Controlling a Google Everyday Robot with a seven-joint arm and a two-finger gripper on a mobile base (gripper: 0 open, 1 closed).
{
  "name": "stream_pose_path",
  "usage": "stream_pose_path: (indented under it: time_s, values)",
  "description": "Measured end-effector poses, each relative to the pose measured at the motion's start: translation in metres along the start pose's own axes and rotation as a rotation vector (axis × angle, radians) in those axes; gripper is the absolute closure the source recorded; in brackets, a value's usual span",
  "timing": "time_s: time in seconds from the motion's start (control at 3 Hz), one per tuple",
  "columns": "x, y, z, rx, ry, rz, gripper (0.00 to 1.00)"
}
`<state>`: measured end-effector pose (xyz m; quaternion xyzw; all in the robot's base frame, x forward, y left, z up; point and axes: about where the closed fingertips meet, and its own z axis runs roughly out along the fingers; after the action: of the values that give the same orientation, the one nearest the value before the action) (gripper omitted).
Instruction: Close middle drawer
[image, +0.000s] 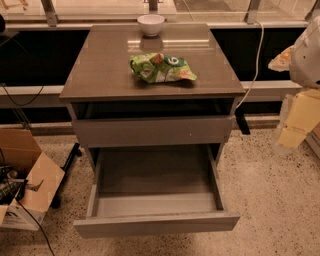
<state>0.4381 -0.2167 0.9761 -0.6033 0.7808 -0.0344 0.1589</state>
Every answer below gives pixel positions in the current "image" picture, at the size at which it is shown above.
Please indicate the yellow translucent gripper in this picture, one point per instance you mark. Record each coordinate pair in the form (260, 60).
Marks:
(306, 60)

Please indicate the grey drawer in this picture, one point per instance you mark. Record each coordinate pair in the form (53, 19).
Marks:
(155, 190)
(152, 131)

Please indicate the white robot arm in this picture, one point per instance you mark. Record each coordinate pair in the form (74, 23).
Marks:
(310, 37)

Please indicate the grey top drawer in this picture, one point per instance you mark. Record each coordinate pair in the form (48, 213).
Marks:
(152, 131)

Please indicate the grey drawer cabinet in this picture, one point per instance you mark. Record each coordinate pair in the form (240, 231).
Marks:
(102, 85)

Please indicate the cardboard box right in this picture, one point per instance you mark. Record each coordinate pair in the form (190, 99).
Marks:
(313, 139)

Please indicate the green chip bag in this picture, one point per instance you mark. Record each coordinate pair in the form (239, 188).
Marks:
(159, 68)

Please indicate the white ceramic bowl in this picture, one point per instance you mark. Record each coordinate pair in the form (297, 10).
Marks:
(151, 24)

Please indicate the black bar on floor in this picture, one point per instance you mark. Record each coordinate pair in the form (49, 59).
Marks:
(75, 152)

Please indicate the open cardboard box left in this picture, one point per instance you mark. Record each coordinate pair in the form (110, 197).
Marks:
(40, 174)

